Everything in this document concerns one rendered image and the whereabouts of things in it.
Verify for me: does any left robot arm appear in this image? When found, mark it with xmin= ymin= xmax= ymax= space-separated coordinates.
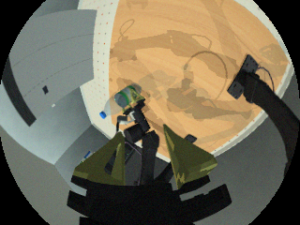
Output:
xmin=124 ymin=119 xmax=173 ymax=186

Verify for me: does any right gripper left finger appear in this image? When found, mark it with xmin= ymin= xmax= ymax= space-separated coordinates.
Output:
xmin=72 ymin=131 xmax=126 ymax=186

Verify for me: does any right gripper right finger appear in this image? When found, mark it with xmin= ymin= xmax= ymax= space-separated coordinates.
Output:
xmin=163 ymin=124 xmax=218 ymax=189

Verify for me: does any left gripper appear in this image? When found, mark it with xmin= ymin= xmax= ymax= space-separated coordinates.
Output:
xmin=119 ymin=89 xmax=145 ymax=125

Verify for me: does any blue bottle cap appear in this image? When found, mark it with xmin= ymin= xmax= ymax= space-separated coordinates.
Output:
xmin=99 ymin=112 xmax=107 ymax=119

